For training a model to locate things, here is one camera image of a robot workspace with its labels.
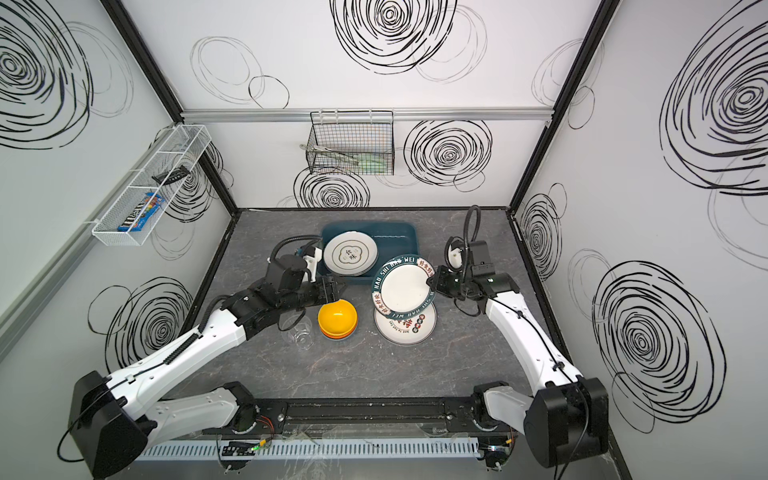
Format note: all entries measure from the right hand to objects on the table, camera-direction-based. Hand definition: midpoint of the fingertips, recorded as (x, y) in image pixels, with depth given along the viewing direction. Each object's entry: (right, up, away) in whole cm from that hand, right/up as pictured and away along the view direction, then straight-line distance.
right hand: (424, 280), depth 80 cm
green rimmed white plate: (-6, -3, +5) cm, 9 cm away
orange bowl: (-24, -16, +2) cm, 29 cm away
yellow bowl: (-25, -12, +6) cm, 28 cm away
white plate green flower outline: (-23, +6, +25) cm, 35 cm away
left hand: (-21, -1, -4) cm, 21 cm away
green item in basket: (-15, +34, +7) cm, 37 cm away
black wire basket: (-22, +44, +19) cm, 52 cm away
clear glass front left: (-36, -17, +7) cm, 40 cm away
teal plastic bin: (-8, +11, +31) cm, 34 cm away
